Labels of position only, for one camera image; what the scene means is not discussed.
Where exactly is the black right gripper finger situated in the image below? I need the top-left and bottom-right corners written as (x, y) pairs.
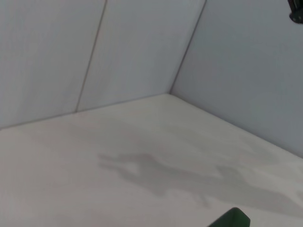
top-left (287, 0), bottom-right (303, 24)

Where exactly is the green glasses case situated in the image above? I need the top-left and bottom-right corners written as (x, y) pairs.
top-left (206, 207), bottom-right (251, 227)

